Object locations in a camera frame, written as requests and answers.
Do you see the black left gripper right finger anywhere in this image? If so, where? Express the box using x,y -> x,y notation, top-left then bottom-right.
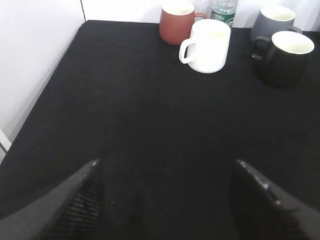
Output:
229,159 -> 320,240

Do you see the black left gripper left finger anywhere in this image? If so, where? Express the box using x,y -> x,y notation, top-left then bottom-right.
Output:
0,159 -> 104,240

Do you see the white ceramic mug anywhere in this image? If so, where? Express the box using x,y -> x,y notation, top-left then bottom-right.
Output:
178,19 -> 231,74

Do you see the black table cloth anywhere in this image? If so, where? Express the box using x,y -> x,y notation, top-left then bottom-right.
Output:
0,20 -> 320,240

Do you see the black ceramic mug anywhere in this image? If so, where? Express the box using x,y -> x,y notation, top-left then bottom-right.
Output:
250,30 -> 315,87

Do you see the grey ceramic mug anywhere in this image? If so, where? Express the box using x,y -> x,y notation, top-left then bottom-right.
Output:
250,5 -> 303,45

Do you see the clear water bottle green label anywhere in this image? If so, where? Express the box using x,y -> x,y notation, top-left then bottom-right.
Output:
210,0 -> 238,28

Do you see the red ceramic mug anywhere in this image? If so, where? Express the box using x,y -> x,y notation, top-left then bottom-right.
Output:
159,0 -> 207,46

